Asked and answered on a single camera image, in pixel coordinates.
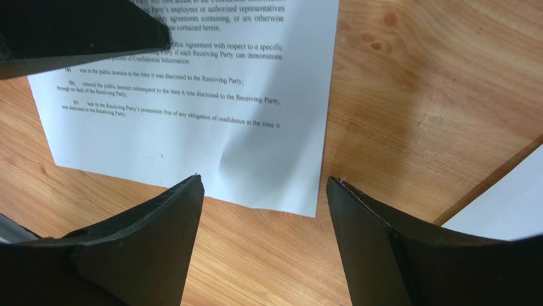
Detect text-filled paper sheet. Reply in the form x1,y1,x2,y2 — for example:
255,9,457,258
29,1,339,217

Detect white paper sheet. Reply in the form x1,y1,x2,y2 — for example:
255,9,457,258
442,147,542,241

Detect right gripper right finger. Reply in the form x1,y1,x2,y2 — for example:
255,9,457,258
326,177,542,305

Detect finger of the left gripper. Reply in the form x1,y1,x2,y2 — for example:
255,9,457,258
1,1,171,80

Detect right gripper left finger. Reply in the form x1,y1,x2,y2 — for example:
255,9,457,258
1,175,204,305

